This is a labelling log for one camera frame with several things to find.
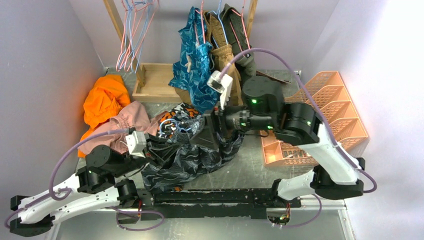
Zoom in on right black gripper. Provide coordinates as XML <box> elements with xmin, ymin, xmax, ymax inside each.
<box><xmin>190</xmin><ymin>91</ymin><xmax>277</xmax><ymax>151</ymax></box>

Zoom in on dark leaf print shorts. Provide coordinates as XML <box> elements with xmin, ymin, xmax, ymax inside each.
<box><xmin>141</xmin><ymin>115</ymin><xmax>245</xmax><ymax>193</ymax></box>

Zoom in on light blue wire hanger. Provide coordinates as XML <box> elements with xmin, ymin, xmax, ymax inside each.
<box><xmin>157</xmin><ymin>118</ymin><xmax>192</xmax><ymax>139</ymax></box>

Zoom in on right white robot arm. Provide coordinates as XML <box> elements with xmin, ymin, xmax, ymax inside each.
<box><xmin>190</xmin><ymin>76</ymin><xmax>365</xmax><ymax>207</ymax></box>

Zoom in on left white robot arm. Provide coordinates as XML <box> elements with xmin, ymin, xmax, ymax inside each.
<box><xmin>4</xmin><ymin>141</ymin><xmax>180</xmax><ymax>237</ymax></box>

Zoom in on orange camouflage shorts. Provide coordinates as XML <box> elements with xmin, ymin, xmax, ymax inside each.
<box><xmin>156</xmin><ymin>102</ymin><xmax>201</xmax><ymax>137</ymax></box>

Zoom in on blue leaf print shorts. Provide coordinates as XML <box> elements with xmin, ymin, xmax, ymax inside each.
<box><xmin>168</xmin><ymin>6</ymin><xmax>219</xmax><ymax>113</ymax></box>

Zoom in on brown hanging shorts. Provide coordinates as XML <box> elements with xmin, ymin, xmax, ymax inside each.
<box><xmin>203</xmin><ymin>12</ymin><xmax>243</xmax><ymax>106</ymax></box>

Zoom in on dark green hanging shorts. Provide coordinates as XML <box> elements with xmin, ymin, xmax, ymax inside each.
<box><xmin>219</xmin><ymin>3</ymin><xmax>257</xmax><ymax>82</ymax></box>

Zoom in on wooden clothes rack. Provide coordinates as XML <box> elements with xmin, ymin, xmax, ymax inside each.
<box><xmin>103</xmin><ymin>0</ymin><xmax>258</xmax><ymax>103</ymax></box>

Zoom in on orange garment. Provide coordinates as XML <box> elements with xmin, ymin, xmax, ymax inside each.
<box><xmin>81</xmin><ymin>74</ymin><xmax>131</xmax><ymax>140</ymax></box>

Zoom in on peach plastic file organizer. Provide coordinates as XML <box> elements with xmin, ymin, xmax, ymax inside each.
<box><xmin>261</xmin><ymin>71</ymin><xmax>368</xmax><ymax>167</ymax></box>

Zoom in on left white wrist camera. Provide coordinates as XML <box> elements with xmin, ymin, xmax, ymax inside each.
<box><xmin>125</xmin><ymin>131</ymin><xmax>147</xmax><ymax>158</ymax></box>

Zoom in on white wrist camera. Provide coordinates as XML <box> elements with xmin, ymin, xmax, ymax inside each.
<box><xmin>125</xmin><ymin>131</ymin><xmax>147</xmax><ymax>158</ymax></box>
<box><xmin>207</xmin><ymin>70</ymin><xmax>233</xmax><ymax>110</ymax></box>

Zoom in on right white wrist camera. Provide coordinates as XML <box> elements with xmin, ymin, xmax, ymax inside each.
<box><xmin>207</xmin><ymin>70</ymin><xmax>233</xmax><ymax>110</ymax></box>

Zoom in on pink drawstring shorts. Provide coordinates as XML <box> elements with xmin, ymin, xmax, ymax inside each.
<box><xmin>77</xmin><ymin>101</ymin><xmax>166</xmax><ymax>158</ymax></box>

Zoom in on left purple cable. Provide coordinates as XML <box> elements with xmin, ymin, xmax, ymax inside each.
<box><xmin>3</xmin><ymin>128</ymin><xmax>130</xmax><ymax>230</ymax></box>

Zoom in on empty wire hangers bunch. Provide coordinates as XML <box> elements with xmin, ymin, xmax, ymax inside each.
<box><xmin>115</xmin><ymin>0</ymin><xmax>160</xmax><ymax>74</ymax></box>

